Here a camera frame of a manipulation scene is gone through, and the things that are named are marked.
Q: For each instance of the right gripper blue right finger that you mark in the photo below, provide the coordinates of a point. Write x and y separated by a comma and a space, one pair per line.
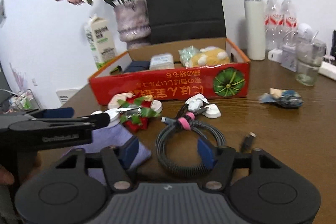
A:
208, 153

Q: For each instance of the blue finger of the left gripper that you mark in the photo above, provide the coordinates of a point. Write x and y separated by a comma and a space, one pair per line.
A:
60, 113
95, 121

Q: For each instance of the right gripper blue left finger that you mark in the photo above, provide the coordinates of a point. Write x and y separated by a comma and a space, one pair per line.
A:
128, 152

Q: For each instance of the purple knitted pouch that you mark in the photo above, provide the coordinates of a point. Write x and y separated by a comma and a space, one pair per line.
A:
117, 136

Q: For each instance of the white oval case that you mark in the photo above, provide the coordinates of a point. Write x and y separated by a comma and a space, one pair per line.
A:
212, 111

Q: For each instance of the white tissue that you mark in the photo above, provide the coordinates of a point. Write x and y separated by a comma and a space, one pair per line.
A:
196, 102

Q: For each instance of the blue wrapper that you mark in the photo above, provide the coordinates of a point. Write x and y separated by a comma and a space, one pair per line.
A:
288, 99

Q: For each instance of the left hand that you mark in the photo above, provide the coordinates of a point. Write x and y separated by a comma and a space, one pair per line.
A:
6, 178

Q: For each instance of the white paper box on floor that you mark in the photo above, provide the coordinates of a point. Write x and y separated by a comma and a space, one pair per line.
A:
65, 94

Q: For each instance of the navy blue cloth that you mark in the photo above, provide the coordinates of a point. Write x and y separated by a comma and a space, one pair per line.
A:
136, 66

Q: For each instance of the white tissue pack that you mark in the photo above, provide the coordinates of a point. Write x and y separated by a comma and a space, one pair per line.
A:
162, 61

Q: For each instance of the red cardboard box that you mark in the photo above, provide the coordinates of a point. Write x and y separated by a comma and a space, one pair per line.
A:
180, 83

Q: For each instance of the milk carton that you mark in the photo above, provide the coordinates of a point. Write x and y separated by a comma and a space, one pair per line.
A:
100, 40

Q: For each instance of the yellow plush toy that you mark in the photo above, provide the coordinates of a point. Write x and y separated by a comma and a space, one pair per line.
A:
209, 57

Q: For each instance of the marbled purple vase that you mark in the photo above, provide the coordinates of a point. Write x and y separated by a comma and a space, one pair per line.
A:
133, 24

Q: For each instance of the green mesh packet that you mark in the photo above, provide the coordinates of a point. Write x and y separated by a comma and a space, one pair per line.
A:
186, 54

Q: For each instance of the white charger block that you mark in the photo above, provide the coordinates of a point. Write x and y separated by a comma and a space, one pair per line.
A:
275, 55

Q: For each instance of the lavender small box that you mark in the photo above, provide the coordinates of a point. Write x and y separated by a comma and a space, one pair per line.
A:
288, 58

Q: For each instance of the clear glass cup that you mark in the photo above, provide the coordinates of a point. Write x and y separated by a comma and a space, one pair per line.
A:
309, 55

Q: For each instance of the black paper bag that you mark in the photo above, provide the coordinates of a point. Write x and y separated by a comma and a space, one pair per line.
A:
176, 20

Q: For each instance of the left water bottle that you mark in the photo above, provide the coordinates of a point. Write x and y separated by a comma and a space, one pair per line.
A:
272, 24

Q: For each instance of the water bottle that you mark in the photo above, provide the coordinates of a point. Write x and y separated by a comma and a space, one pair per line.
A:
288, 23
272, 24

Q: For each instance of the white power strip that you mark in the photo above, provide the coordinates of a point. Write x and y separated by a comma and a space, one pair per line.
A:
328, 70

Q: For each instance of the white thermos bottle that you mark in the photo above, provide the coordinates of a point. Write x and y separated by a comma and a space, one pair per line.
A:
255, 28

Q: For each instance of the right water bottle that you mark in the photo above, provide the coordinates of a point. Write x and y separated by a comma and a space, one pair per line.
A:
288, 23

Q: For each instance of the white round lamp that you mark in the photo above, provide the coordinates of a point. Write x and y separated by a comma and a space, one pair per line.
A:
305, 31

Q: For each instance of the wire shelf rack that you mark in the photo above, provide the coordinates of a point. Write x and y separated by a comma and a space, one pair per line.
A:
22, 101

